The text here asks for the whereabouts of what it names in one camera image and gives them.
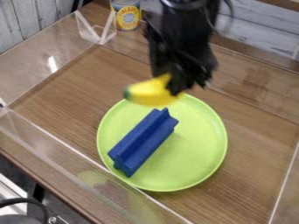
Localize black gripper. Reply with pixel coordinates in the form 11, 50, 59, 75
144, 0, 220, 96

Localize yellow toy banana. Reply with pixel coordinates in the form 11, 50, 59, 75
123, 73, 184, 107

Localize green round plate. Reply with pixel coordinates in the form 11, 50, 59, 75
98, 95, 228, 192

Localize yellow blue labelled can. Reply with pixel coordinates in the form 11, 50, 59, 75
111, 0, 142, 31

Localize blue plastic block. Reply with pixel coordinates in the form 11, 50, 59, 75
107, 108, 179, 177

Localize clear acrylic enclosure walls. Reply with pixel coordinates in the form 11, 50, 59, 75
0, 1, 299, 224

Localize clear acrylic corner bracket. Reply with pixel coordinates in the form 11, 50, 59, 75
75, 10, 118, 46

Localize black cable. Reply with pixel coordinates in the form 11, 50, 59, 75
0, 197, 51, 224

